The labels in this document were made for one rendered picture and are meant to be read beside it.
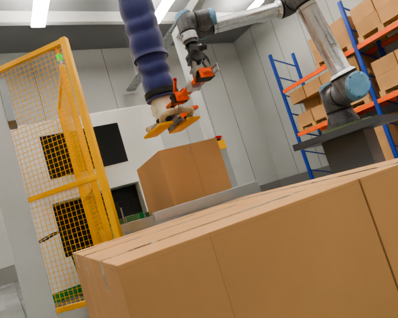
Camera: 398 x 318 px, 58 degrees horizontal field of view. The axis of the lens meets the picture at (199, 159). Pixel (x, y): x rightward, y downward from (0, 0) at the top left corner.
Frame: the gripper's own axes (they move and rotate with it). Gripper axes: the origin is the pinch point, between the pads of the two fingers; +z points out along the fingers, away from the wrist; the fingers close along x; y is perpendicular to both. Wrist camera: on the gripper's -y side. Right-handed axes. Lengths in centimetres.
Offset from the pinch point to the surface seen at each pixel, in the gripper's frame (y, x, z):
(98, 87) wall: 933, -165, -370
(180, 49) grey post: 314, -157, -168
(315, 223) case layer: -93, 39, 73
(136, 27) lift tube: 48, 9, -57
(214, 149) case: 41, -15, 34
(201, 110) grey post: 314, -160, -66
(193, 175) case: 41, 4, 46
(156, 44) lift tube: 47, -1, -43
